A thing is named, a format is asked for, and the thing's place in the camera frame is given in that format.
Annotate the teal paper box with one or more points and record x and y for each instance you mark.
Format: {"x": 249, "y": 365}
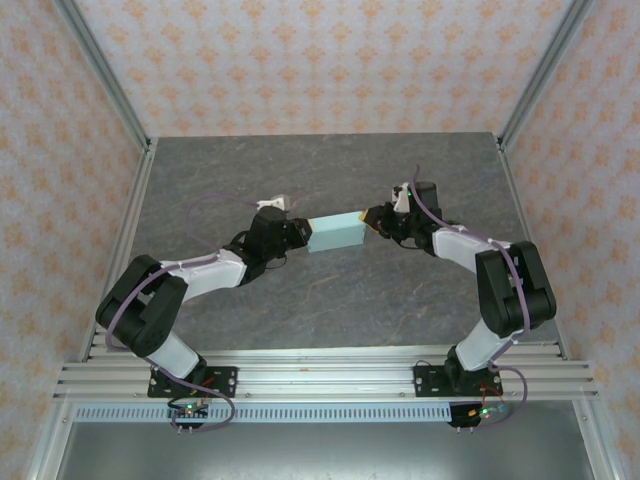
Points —
{"x": 335, "y": 232}

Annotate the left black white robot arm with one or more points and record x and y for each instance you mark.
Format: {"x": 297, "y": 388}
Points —
{"x": 145, "y": 310}

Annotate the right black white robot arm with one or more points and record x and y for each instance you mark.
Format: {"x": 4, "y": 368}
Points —
{"x": 510, "y": 285}

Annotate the left circuit board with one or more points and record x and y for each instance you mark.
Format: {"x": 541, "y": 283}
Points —
{"x": 190, "y": 412}

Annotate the circuit board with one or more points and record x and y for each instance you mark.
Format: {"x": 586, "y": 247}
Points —
{"x": 482, "y": 414}
{"x": 190, "y": 412}

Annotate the right circuit board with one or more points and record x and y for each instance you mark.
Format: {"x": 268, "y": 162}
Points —
{"x": 482, "y": 414}

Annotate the grey metal shelf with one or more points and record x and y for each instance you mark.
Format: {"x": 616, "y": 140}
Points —
{"x": 325, "y": 455}

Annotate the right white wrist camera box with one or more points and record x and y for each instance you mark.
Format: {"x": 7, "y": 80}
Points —
{"x": 401, "y": 200}

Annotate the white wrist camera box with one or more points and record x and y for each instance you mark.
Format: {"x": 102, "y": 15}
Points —
{"x": 275, "y": 202}
{"x": 401, "y": 200}

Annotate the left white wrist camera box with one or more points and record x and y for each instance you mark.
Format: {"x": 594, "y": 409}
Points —
{"x": 275, "y": 202}

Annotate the aluminium table side rail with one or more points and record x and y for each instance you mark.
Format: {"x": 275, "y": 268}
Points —
{"x": 518, "y": 200}
{"x": 141, "y": 175}

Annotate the aluminium rail beam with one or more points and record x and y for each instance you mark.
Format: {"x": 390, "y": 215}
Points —
{"x": 325, "y": 380}

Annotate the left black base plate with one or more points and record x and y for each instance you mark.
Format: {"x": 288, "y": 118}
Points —
{"x": 225, "y": 380}

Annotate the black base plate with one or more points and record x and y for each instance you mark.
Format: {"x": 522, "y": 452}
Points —
{"x": 425, "y": 382}
{"x": 225, "y": 380}

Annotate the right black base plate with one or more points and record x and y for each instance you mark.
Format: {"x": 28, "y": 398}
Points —
{"x": 425, "y": 382}

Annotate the short aluminium frame post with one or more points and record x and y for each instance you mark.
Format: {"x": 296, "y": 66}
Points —
{"x": 597, "y": 445}
{"x": 51, "y": 445}

